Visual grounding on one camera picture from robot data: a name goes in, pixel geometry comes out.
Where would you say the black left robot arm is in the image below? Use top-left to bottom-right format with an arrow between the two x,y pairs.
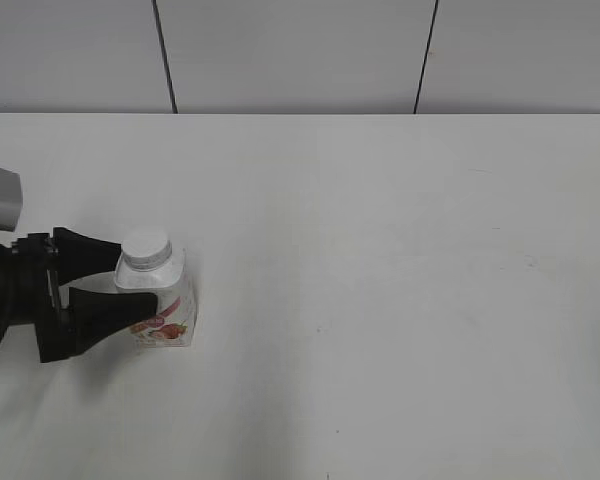
0,227 -> 158,363

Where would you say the white yili yogurt bottle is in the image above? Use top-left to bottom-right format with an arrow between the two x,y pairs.
114,234 -> 197,347

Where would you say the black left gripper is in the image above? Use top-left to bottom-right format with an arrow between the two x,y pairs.
11,227 -> 158,363

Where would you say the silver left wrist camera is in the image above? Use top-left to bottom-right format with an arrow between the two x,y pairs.
0,168 -> 23,232

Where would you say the white round bottle cap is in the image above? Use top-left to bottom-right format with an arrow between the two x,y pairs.
121,227 -> 173,271

